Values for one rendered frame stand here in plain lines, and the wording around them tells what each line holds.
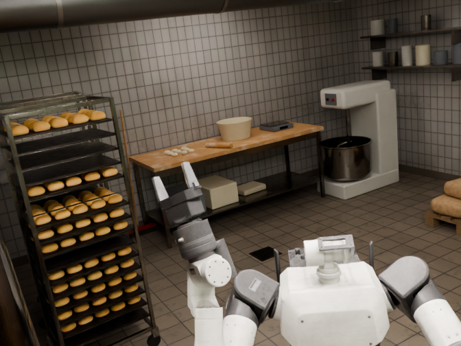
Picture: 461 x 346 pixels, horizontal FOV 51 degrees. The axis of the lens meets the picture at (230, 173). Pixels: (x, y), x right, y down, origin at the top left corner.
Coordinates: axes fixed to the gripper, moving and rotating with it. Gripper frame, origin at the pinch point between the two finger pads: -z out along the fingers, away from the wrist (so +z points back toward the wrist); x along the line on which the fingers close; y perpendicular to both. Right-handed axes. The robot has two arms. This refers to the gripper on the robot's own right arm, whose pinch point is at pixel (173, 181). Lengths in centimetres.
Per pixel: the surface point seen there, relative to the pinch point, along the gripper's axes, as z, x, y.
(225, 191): -12, -260, -345
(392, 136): -3, -122, -527
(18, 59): -205, -328, -194
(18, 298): 13, -48, 20
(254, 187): -4, -254, -393
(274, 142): -44, -205, -394
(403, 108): -35, -110, -575
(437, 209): 81, -67, -401
